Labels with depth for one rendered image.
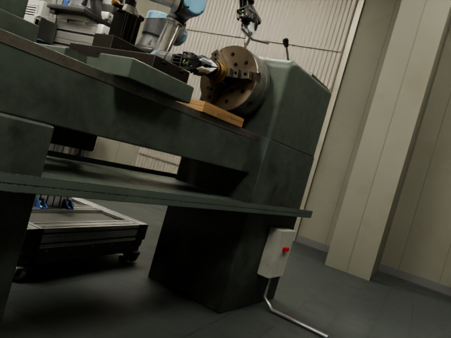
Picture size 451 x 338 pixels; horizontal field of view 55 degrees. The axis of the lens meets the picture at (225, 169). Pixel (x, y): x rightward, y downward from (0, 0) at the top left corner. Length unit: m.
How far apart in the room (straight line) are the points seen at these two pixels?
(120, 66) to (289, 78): 1.00
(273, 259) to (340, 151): 3.01
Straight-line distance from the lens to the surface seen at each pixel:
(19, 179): 1.07
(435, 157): 5.06
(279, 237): 2.28
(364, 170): 4.26
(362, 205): 4.24
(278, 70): 2.13
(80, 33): 2.07
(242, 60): 2.05
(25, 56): 1.19
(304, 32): 5.57
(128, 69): 1.30
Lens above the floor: 0.72
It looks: 2 degrees down
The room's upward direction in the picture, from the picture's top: 16 degrees clockwise
